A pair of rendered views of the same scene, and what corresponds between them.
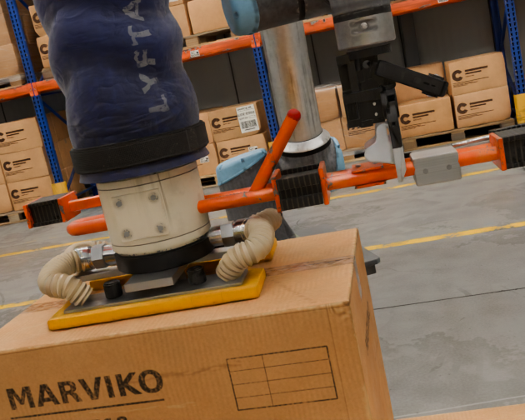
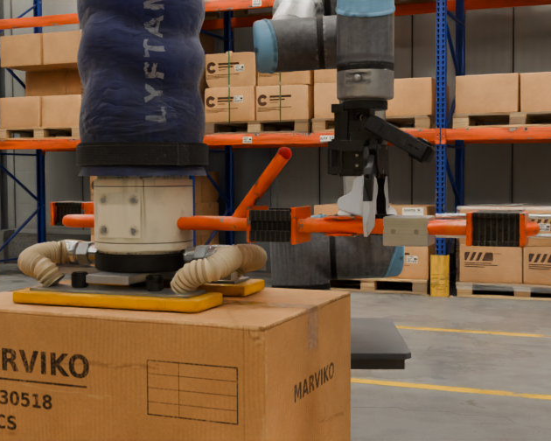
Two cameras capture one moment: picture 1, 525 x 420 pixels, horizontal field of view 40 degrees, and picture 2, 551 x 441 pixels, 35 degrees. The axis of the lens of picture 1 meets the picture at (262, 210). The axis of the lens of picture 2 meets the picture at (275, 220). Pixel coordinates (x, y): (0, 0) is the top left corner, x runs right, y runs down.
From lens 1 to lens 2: 0.43 m
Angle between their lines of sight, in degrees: 14
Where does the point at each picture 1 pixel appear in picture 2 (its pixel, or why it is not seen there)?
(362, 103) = (346, 152)
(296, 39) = not seen: hidden behind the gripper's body
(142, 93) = (143, 101)
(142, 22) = (160, 38)
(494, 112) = not seen: outside the picture
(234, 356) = (155, 358)
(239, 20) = (258, 56)
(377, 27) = (369, 81)
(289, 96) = not seen: hidden behind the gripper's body
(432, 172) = (400, 234)
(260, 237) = (218, 259)
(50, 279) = (27, 256)
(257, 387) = (168, 395)
